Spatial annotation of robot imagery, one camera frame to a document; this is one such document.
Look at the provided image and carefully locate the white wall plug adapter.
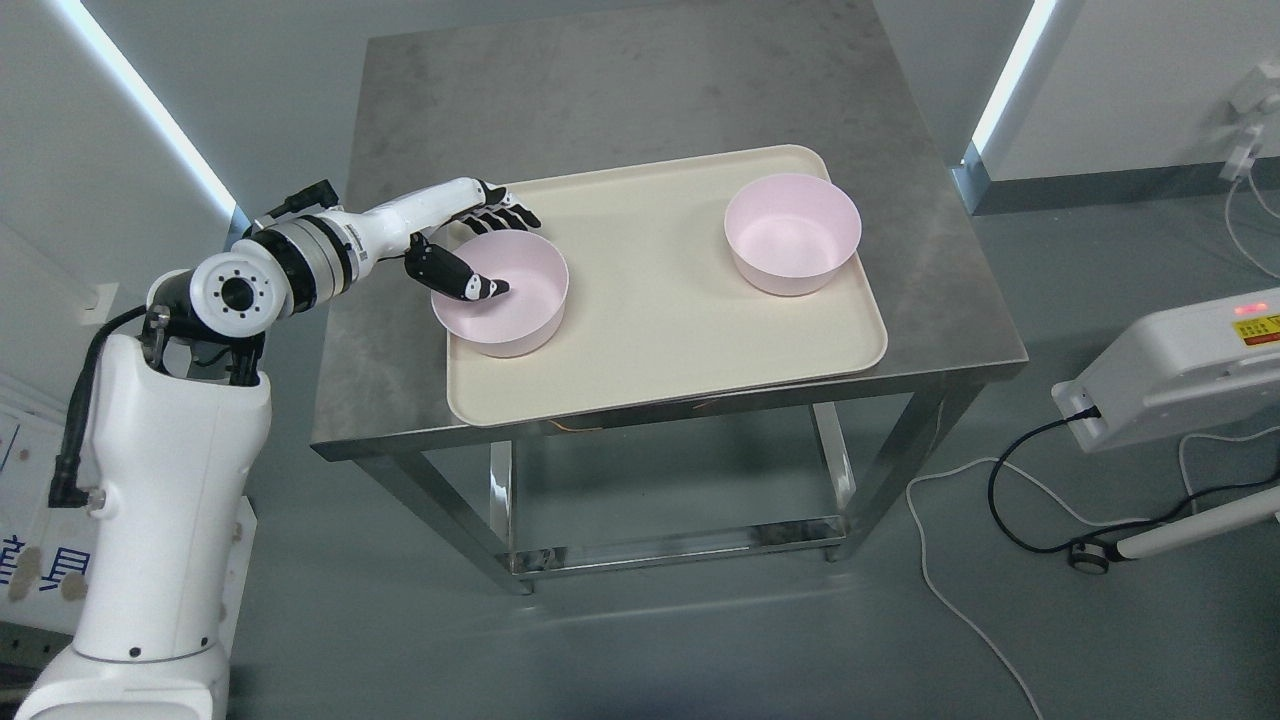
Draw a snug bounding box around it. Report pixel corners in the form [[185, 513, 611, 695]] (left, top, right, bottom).
[[1219, 86, 1279, 183]]

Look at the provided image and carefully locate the white wall socket box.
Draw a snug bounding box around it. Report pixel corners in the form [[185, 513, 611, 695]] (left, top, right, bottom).
[[78, 283, 120, 327]]

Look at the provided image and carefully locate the white machine with red light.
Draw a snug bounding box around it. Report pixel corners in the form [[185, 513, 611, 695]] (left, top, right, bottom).
[[1050, 290, 1279, 452]]

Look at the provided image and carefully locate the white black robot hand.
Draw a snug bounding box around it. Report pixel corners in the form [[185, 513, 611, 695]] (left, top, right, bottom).
[[340, 177, 541, 302]]

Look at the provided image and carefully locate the black power cable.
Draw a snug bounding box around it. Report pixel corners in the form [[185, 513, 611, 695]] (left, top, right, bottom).
[[988, 405, 1280, 555]]

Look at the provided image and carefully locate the beige plastic tray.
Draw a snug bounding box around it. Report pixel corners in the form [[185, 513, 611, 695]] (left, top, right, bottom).
[[445, 145, 890, 427]]

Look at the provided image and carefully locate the white signboard with blue letters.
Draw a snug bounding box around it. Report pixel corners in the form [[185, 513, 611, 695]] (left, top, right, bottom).
[[0, 372, 257, 653]]

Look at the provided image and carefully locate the white floor cable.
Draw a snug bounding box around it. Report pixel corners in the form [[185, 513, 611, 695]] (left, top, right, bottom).
[[906, 427, 1280, 720]]

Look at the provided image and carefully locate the pink bowl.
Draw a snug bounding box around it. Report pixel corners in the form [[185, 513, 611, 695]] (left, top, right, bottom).
[[431, 231, 570, 357], [723, 173, 864, 297]]

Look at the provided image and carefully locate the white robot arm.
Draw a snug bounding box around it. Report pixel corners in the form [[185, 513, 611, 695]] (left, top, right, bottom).
[[15, 178, 538, 719]]

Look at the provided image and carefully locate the white tube with caster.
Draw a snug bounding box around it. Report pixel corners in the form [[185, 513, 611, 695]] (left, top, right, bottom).
[[1068, 487, 1279, 575]]

